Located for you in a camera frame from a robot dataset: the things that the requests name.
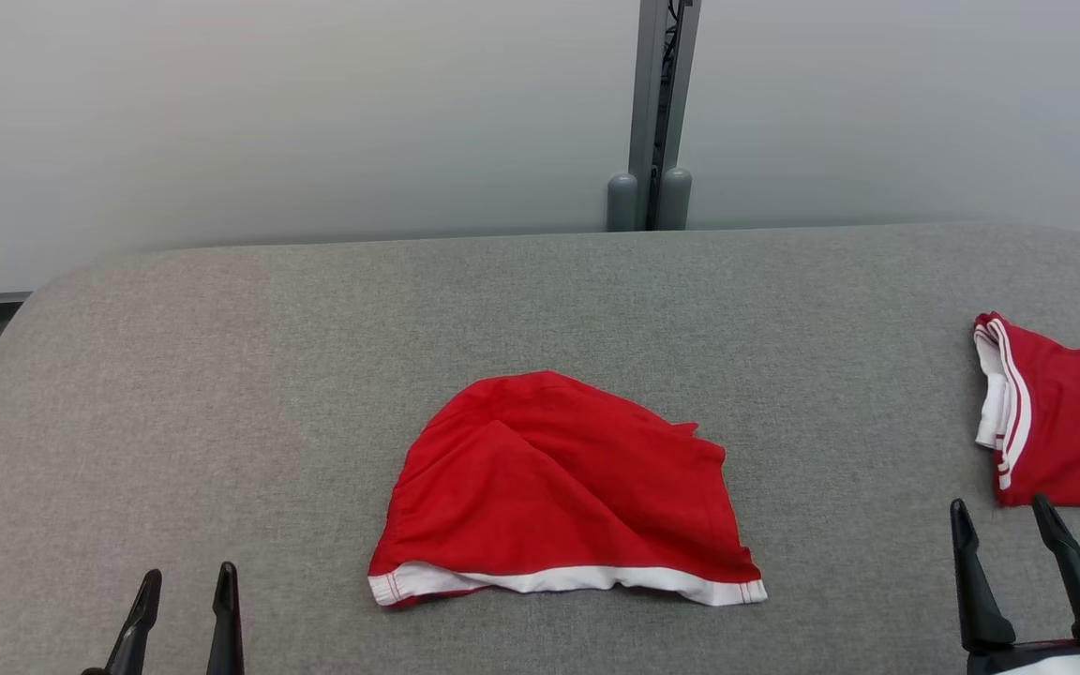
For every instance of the red and white t-shirt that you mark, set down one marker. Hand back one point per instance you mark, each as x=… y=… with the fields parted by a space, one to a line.
x=1074 y=422

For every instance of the red shorts with white trim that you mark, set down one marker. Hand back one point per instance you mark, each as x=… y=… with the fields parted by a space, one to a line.
x=559 y=487

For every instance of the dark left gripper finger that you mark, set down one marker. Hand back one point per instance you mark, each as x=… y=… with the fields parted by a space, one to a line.
x=139 y=628
x=226 y=628

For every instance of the grey cylinder post foot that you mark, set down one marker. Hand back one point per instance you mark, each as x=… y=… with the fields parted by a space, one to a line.
x=676 y=199
x=622 y=202

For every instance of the grey metal post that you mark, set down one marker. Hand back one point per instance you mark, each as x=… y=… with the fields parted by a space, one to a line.
x=643 y=84

